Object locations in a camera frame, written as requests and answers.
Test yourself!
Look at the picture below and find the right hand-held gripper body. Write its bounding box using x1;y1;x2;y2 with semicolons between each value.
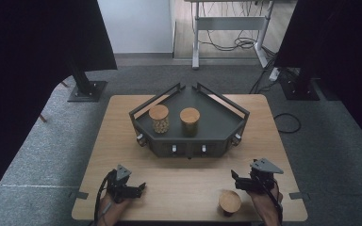
247;157;285;194

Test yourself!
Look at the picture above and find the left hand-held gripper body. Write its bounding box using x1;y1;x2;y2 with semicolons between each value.
106;164;133;204

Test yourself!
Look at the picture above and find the glass jar with dark contents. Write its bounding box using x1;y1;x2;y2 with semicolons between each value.
218;189;243;218

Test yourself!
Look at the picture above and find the black corner shelf rack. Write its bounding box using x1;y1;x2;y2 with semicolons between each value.
128;82;251;159

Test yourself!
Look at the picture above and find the glass jar with pale nuts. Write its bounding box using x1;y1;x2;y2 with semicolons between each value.
148;104;171;135

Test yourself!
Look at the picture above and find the glass jar with green contents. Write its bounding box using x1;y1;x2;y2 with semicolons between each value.
179;106;202;137

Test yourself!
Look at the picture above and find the grey tape piece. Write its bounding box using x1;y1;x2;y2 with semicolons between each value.
288;191;311;202
68;190;90;201

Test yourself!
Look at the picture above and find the white floor tape line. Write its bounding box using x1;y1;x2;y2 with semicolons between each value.
0;183;84;189

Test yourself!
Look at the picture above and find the black metal stand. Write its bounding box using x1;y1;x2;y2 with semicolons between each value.
279;67;321;102
67;59;108;104

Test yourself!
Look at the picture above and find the white power strip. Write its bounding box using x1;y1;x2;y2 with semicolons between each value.
268;67;281;82

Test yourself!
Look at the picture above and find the black curtain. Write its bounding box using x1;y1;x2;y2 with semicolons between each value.
273;0;362;155
0;0;119;212

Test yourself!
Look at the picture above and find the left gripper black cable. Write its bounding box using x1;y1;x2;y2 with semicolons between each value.
93;169;116;225

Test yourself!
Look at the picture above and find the looped black floor cable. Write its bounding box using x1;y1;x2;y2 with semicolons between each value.
272;112;303;135

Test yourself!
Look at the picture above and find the black cable to power strip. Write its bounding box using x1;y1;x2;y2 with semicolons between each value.
248;46;278;95

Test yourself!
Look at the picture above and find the tangle of black cables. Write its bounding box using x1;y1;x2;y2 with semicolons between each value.
197;1;276;53

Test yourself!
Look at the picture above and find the white desk frame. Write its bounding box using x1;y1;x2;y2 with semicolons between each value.
183;0;276;71

